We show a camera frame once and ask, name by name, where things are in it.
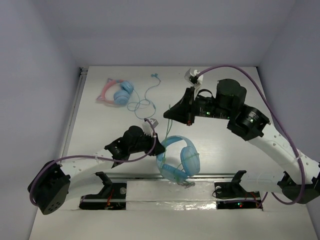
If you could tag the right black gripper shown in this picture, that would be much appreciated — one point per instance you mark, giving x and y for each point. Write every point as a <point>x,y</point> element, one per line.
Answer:
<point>184,110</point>

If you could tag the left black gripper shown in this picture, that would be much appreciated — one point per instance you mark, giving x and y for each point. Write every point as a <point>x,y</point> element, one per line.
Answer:
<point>152,144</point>

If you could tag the large light blue headphones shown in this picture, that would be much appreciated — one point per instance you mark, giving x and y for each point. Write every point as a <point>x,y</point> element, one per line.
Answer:
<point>178,169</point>

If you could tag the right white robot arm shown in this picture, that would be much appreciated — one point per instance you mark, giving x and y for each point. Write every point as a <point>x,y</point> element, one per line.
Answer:
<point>300,180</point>

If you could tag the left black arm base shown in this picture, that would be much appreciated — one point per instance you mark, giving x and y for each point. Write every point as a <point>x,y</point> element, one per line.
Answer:
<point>111,197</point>

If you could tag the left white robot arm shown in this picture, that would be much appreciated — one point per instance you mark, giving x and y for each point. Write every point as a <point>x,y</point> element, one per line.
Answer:
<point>52,185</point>

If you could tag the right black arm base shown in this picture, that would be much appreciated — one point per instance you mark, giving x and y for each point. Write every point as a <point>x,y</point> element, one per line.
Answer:
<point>231,195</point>

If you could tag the pink blue cat-ear headphones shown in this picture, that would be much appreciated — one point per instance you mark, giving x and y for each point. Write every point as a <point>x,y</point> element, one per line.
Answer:
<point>120,97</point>

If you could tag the white foam block with tape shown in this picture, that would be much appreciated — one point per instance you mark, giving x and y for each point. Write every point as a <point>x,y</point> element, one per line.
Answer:
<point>159,195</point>

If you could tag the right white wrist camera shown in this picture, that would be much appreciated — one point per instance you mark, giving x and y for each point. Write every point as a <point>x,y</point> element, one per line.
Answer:
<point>196,81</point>

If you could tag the blue earbuds with cable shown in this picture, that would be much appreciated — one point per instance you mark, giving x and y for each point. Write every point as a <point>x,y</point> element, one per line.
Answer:
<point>145,107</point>

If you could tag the aluminium rail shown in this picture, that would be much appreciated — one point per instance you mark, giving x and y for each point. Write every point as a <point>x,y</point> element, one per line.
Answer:
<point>66,138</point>
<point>156,176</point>

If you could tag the left side aluminium rail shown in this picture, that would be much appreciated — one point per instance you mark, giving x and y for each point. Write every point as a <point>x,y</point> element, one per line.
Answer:
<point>66,138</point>

